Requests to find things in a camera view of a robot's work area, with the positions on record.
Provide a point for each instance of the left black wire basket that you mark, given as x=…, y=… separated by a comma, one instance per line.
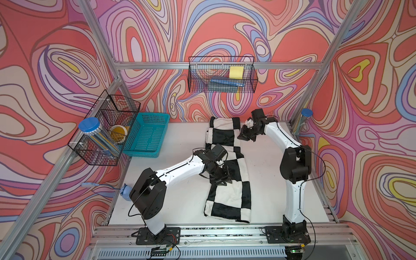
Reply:
x=110, y=109

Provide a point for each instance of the blue small object with cable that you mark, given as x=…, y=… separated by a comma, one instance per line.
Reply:
x=124, y=192

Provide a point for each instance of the blue lid clear jar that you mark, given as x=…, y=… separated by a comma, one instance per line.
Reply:
x=93, y=128

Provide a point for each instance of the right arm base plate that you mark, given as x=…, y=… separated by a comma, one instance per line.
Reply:
x=282, y=235

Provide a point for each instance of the black white checkered pillowcase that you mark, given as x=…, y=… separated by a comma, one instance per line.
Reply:
x=233, y=201

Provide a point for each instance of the black wire basket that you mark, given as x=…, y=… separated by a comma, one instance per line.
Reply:
x=110, y=109
x=201, y=69

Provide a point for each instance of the yellow sticky note pad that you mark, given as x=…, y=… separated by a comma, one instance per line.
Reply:
x=236, y=72

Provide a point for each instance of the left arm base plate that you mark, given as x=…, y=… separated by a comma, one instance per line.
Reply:
x=168, y=235

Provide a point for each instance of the teal plastic basket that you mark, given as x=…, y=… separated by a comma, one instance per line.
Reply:
x=146, y=135

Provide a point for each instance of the yellow white cup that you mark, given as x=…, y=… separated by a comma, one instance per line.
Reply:
x=118, y=133

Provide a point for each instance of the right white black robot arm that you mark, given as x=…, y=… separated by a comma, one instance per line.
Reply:
x=295, y=168

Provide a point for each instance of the blue pen in basket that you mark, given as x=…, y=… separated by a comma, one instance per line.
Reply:
x=228, y=82

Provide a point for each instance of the back black wire basket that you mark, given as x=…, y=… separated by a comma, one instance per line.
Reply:
x=201, y=69

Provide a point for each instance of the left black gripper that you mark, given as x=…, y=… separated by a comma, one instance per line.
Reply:
x=225, y=176

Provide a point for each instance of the aluminium rail front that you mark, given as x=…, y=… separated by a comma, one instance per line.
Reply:
x=222, y=235

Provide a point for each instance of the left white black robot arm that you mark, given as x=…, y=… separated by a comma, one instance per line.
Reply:
x=149, y=191

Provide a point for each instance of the blue cap tube on frame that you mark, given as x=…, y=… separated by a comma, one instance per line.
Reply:
x=306, y=113

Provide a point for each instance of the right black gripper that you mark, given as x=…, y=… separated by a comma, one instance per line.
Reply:
x=243, y=135

